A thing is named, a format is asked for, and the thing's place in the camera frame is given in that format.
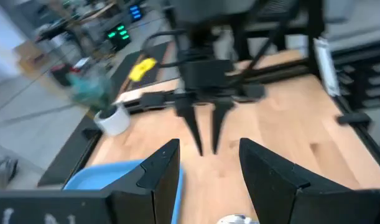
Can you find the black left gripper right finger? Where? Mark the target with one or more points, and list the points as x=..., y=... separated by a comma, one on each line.
x=270, y=186

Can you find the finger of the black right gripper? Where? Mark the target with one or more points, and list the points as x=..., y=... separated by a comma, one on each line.
x=189, y=121
x=220, y=121

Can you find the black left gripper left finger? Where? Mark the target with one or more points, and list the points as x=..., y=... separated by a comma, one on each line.
x=158, y=183

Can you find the blue plastic tray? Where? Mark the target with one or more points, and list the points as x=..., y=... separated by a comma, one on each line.
x=93, y=179

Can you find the device with blue lights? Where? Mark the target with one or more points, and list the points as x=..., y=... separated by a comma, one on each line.
x=135, y=12

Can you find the device with green lights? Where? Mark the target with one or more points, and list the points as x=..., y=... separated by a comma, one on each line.
x=118, y=35

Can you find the green leafy plant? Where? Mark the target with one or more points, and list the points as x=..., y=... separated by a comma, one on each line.
x=88, y=90

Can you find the black edge clip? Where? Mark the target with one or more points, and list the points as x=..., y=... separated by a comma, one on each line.
x=354, y=118

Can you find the black aluminium table frame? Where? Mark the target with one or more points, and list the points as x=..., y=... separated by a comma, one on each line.
x=68, y=161

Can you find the black slotted bracket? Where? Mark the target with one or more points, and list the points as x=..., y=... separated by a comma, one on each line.
x=367, y=81

